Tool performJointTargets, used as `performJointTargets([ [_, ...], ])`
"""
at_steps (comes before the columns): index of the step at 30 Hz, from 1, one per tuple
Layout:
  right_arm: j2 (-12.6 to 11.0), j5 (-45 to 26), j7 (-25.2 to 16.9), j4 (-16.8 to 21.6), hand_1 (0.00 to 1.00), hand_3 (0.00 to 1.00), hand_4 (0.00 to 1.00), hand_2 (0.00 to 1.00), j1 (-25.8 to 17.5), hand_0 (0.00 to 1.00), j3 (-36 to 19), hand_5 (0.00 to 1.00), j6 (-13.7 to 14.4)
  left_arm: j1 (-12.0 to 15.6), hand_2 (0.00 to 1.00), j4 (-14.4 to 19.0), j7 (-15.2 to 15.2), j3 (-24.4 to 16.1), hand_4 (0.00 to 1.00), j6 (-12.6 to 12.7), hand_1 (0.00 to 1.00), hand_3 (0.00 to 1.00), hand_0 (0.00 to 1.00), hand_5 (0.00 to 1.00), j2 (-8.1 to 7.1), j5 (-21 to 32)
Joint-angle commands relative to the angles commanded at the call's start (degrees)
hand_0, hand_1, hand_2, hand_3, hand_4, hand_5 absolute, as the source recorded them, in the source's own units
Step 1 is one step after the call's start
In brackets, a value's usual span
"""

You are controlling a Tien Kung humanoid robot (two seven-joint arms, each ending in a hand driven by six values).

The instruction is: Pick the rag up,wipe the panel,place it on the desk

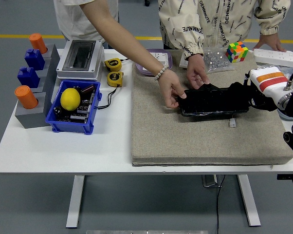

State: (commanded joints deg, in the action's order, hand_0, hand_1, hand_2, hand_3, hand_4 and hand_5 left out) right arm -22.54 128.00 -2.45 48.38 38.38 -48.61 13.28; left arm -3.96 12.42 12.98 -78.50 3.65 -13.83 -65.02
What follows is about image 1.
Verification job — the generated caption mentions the person's left hand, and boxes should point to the person's left hand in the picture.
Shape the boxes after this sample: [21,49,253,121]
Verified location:
[158,69,187,109]
[253,33,287,52]

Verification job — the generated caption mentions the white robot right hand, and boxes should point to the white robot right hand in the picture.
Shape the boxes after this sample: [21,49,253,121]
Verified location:
[243,67,293,107]

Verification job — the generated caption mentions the person's right hand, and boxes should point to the person's right hand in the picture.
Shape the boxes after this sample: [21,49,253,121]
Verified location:
[186,54,210,90]

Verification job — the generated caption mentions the black glossy panel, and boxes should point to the black glossy panel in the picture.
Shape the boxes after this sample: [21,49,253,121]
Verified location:
[177,82,250,117]

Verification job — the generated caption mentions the white power strip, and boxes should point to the white power strip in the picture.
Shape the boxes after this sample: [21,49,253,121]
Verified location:
[253,48,293,69]

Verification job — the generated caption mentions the clear bags of small parts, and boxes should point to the clear bags of small parts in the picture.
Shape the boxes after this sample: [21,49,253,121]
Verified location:
[257,63,293,79]

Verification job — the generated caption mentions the clear bag of metal nuts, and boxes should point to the clear bag of metal nuts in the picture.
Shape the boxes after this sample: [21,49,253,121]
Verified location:
[202,46,236,75]

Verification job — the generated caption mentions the purple tray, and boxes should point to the purple tray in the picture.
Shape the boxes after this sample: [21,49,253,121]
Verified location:
[135,48,174,78]

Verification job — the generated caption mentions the white socket plate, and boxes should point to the white socket plate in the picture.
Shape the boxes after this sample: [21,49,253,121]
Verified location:
[151,52,170,70]

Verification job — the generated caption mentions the colourful puzzle cube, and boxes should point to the colourful puzzle cube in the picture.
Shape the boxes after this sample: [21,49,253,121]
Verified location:
[225,41,249,63]

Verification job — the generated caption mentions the yellow tape measure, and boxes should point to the yellow tape measure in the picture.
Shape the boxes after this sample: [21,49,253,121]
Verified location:
[104,58,122,73]
[106,71,125,88]

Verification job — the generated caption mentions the grey-brown mat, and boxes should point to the grey-brown mat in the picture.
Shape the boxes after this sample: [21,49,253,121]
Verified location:
[130,50,293,167]

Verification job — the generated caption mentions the circuit boards pile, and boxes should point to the circuit boards pile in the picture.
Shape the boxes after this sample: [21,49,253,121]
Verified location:
[53,84,96,123]

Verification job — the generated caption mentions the black table controller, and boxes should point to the black table controller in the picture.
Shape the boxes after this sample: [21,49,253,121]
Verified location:
[276,173,293,189]

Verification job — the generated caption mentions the yellow lemon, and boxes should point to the yellow lemon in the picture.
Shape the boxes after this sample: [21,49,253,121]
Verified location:
[60,88,81,112]

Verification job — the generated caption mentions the grey control box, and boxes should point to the grey control box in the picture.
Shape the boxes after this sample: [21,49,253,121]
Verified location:
[201,175,222,188]

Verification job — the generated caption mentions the blue plastic bin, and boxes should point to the blue plastic bin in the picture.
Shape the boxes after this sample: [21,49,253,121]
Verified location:
[45,79,103,136]

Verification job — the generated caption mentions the white table leg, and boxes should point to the white table leg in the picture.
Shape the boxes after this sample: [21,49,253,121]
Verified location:
[65,175,86,229]
[237,174,261,227]

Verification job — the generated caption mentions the blue plastic block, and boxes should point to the blue plastic block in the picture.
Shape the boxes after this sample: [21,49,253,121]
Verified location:
[24,48,45,71]
[17,66,40,89]

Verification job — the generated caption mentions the orange cylinder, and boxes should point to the orange cylinder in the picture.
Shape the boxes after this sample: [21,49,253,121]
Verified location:
[14,85,39,110]
[28,33,48,55]

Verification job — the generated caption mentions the grey stepped block holder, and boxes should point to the grey stepped block holder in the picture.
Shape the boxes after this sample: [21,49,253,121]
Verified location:
[14,43,61,129]

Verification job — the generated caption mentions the white bead bracelet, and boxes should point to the white bead bracelet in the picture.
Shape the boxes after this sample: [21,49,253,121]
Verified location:
[154,64,170,81]

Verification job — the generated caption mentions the grey-white electrical enclosure box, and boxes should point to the grey-white electrical enclosure box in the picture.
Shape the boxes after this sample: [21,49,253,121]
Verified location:
[55,39,105,81]

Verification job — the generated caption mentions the black power cable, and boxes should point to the black power cable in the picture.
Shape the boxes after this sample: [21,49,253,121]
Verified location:
[216,174,226,234]

